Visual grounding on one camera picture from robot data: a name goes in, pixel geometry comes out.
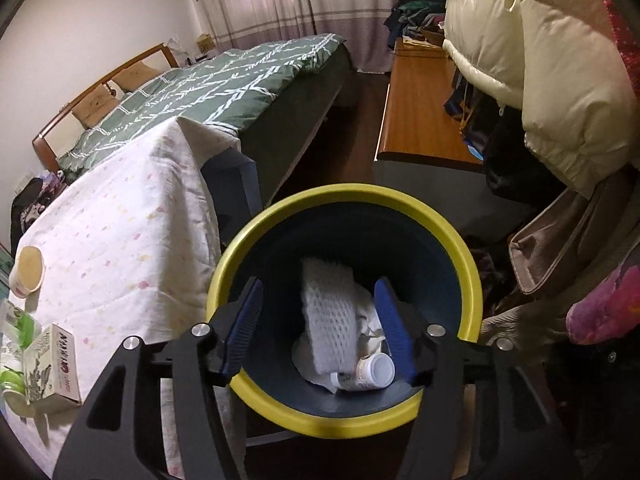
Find wooden cabinet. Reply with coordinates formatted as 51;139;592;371
373;37;537;222

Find cream down jacket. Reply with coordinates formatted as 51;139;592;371
442;0;637;199

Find green checked duvet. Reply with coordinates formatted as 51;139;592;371
57;34;349;184

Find beige bag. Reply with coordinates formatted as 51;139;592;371
507;180;627;322

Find white tissues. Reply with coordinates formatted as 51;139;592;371
292;290;389;396

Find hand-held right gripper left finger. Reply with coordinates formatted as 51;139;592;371
52;277;265;480

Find red dotted quilted jacket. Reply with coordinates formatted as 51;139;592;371
599;0;640;77

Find white round jar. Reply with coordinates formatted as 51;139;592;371
12;246;47;299

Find white box with flower print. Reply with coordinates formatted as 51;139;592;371
22;324;83;407

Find white plastic bottle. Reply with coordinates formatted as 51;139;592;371
330;351;396;391

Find brown pillow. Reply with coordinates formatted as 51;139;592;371
114;61;159;92
71;85;121;129

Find white floral tablecloth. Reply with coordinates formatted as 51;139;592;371
10;119;247;480

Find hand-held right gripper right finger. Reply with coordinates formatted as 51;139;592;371
372;277;583;480

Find green plastic bag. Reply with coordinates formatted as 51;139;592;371
0;297;42;407

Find narrow pink white curtain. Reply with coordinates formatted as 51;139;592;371
184;0;301;54

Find wide pink white curtain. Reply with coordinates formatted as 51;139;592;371
290;0;452;74

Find dark clothes heap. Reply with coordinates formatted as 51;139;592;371
10;172;69;252

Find pile of mixed clothes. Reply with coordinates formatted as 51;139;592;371
384;0;452;52

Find dark bin with yellow rim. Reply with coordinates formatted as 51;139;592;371
206;184;483;438

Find wooden bed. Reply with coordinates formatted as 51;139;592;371
32;34;359;211

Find white foam fruit net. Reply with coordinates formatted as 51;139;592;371
300;257;362;376

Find pink floral cloth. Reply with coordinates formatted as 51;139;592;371
565;260;640;347

